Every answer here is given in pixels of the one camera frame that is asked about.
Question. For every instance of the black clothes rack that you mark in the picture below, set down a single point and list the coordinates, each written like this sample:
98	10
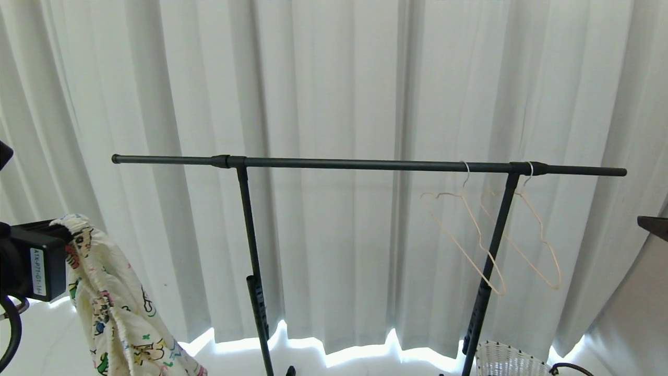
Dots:
365	165

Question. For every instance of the cream printed garment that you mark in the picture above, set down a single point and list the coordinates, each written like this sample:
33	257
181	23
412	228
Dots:
115	303

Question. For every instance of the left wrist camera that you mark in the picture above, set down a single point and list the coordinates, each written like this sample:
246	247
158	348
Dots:
4	154

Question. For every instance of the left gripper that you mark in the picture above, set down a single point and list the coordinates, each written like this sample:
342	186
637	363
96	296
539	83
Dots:
26	261

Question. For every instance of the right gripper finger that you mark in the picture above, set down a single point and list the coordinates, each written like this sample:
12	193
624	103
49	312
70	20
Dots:
657	227

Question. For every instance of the white laundry basket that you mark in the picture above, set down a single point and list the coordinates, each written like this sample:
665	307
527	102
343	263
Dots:
506	360

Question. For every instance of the pink clothes hanger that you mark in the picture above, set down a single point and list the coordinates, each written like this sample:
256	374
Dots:
476	224
540	230

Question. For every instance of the white curtain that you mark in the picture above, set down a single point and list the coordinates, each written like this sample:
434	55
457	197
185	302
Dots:
334	78

